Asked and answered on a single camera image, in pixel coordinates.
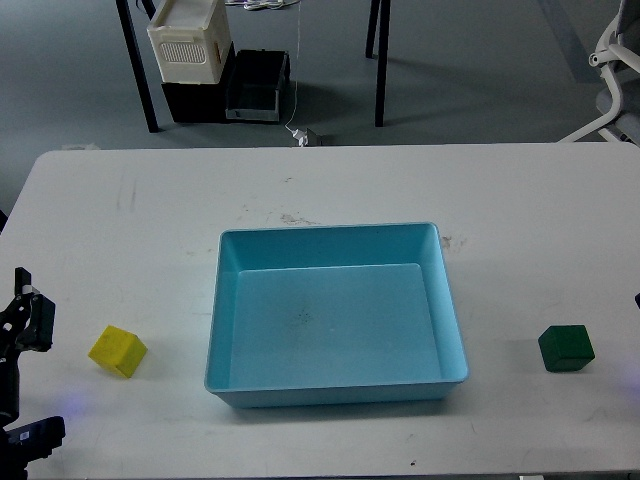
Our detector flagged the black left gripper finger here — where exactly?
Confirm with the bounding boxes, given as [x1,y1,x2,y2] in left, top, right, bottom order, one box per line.
[1,416,66,470]
[14,267,55,352]

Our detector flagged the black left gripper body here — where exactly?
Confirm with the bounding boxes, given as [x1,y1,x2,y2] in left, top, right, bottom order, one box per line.
[1,293,41,429]

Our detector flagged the yellow wooden cube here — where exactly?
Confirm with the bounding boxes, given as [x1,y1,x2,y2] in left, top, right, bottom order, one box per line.
[88,325,148,379]

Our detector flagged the green wooden cube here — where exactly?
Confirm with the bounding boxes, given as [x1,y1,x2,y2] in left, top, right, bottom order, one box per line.
[538,325,596,373]

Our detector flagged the black crate under white crate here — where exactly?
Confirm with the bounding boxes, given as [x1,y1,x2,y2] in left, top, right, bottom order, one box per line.
[162,44,236,123]

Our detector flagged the light blue plastic tray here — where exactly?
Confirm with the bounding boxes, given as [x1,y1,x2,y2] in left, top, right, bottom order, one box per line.
[204,223,469,408]

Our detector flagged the white plastic crate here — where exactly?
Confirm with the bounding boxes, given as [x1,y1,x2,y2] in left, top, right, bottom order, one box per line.
[147,0,232,85]

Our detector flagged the white power adapter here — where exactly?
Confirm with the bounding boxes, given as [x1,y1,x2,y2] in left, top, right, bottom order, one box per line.
[291,129,323,147]

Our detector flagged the black open bin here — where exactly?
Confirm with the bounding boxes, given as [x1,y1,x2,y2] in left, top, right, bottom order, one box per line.
[225,49,290,123]

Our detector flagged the black table leg left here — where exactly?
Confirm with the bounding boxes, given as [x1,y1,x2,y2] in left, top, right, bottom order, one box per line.
[115,0,160,133]

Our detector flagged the black table legs right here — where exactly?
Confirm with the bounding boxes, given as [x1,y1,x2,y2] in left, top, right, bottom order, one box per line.
[365,0,391,128]

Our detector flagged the white office chair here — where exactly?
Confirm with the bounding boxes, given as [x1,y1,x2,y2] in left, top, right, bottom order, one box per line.
[561,1,639,146]

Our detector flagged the white hanging cable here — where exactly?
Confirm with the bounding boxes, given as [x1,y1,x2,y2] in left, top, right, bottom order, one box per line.
[284,0,303,132]

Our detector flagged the white cables on floor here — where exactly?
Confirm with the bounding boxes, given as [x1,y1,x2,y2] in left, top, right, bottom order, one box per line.
[224,0,301,12]

